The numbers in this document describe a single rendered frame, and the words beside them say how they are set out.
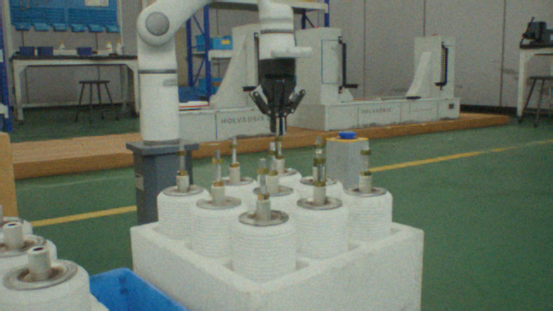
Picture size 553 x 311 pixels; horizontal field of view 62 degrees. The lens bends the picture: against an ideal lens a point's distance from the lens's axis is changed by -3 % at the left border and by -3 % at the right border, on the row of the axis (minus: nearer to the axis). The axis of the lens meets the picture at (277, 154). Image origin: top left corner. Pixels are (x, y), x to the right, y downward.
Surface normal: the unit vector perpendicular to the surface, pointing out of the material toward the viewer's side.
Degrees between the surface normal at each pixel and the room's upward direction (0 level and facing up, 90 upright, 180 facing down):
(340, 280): 90
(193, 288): 90
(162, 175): 90
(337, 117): 90
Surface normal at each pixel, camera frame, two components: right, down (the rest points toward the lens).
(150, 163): -0.23, 0.21
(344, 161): -0.76, 0.11
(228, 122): 0.54, 0.13
